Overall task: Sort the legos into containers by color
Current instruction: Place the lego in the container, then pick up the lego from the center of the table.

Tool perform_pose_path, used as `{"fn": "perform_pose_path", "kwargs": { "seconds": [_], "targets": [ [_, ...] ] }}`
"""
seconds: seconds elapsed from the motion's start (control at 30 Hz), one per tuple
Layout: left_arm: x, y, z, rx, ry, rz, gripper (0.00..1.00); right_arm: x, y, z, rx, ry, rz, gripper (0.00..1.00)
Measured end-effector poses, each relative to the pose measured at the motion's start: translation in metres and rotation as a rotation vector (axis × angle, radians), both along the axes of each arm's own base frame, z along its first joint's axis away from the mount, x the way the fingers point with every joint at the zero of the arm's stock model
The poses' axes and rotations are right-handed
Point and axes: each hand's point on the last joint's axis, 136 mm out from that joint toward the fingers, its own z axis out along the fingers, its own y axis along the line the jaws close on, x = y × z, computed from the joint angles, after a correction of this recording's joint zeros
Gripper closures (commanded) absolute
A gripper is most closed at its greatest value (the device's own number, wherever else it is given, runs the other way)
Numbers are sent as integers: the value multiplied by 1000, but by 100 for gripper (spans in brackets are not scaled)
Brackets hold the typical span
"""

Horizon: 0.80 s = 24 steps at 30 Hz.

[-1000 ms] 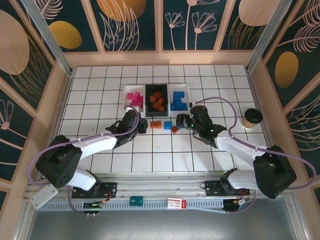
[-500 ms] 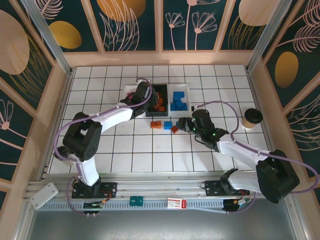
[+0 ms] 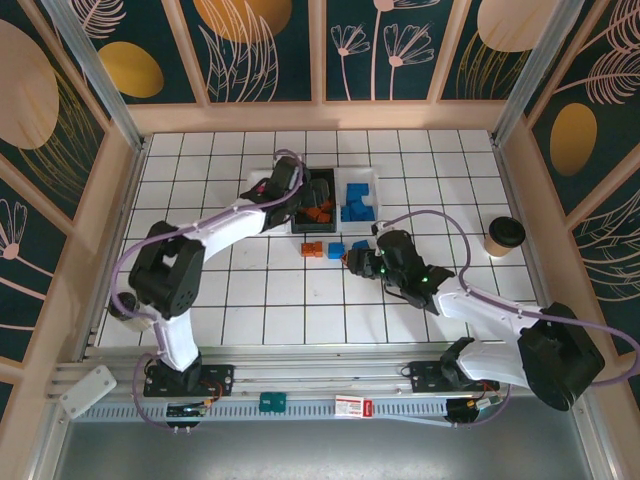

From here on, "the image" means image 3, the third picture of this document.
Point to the grey metal base panel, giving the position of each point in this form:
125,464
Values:
320,450

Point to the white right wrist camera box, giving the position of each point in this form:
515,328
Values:
378,228

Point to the black plastic bin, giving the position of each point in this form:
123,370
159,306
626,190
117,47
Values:
315,228

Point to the white plastic plate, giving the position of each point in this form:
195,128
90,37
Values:
87,391

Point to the aluminium frame post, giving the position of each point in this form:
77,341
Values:
107,95
525,75

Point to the red and white label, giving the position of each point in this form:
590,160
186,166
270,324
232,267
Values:
354,406

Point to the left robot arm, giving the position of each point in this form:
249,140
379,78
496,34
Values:
225,232

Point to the orange lego brick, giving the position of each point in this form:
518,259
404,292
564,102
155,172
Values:
328,206
306,214
345,259
306,249
318,214
317,250

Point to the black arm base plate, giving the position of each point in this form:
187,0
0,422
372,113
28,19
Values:
220,374
425,375

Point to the long blue lego brick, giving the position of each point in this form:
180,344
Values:
357,190

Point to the aluminium mounting rail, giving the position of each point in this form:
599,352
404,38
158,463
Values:
320,375

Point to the small green block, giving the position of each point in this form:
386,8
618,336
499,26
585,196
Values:
273,402

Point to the white plastic bin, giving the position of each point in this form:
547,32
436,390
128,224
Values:
257,177
372,176

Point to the paper cup with black lid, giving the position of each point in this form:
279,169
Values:
506,232

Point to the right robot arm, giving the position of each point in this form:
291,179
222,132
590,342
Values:
480,300

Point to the small black circuit board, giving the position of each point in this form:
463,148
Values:
462,411
185,410

